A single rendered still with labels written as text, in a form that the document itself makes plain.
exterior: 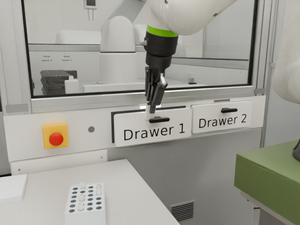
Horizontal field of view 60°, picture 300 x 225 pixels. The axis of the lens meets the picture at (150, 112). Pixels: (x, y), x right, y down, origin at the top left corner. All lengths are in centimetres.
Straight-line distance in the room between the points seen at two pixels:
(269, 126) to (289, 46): 191
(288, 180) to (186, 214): 62
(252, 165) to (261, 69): 58
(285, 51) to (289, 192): 40
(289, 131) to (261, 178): 189
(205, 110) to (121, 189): 47
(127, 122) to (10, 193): 39
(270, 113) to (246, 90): 154
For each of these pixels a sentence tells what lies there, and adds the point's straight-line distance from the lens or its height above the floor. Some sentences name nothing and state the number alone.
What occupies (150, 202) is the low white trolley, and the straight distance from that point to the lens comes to 69.
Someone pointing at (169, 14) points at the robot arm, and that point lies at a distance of 58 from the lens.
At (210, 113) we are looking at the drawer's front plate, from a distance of 105.
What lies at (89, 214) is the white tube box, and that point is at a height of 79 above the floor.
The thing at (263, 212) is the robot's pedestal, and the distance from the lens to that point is 86.
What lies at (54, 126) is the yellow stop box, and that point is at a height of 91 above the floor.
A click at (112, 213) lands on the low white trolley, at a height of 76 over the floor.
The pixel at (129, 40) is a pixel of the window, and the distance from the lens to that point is 91.
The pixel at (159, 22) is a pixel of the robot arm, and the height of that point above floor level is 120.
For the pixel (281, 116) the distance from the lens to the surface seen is 262.
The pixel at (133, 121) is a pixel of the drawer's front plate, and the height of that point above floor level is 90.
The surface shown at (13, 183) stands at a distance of 83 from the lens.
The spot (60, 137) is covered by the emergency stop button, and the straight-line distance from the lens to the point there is 82.
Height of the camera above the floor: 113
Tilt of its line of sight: 13 degrees down
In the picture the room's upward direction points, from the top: straight up
